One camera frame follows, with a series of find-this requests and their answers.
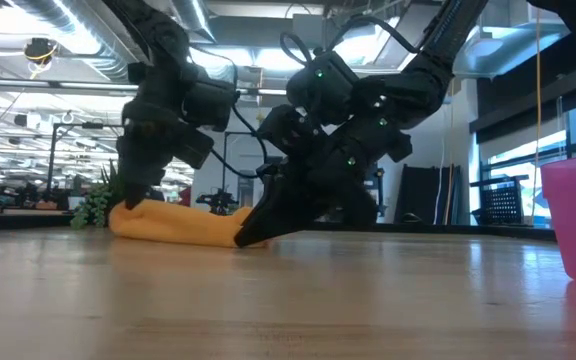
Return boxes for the dark background desk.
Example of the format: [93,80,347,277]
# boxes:
[0,206,75,242]

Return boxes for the small green potted plant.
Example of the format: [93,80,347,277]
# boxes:
[70,159,129,230]

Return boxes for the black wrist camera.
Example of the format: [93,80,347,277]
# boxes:
[256,103,315,152]
[170,127,215,170]

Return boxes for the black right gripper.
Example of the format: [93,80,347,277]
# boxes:
[233,107,413,249]

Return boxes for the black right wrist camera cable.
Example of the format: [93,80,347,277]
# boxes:
[278,14,420,67]

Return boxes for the black left wrist camera cable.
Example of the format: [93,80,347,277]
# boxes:
[210,104,269,179]

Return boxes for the silver ceiling air duct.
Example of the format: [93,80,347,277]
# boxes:
[15,0,219,84]

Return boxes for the long ceiling light bar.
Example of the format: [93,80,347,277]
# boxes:
[0,78,289,97]

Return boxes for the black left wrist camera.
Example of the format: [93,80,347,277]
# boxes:
[170,127,215,170]

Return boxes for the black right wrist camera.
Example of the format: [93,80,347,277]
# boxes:
[256,103,315,152]

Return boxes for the orange microfiber towel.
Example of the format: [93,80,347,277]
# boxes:
[107,198,269,249]

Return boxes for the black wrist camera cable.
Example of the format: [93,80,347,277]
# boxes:
[210,104,269,179]
[278,14,420,67]

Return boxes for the black leaning panel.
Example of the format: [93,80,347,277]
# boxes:
[399,163,463,225]

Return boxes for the ceiling device with yellow cable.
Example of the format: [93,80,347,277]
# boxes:
[21,36,60,66]

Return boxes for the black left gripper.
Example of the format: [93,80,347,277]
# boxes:
[116,62,189,210]

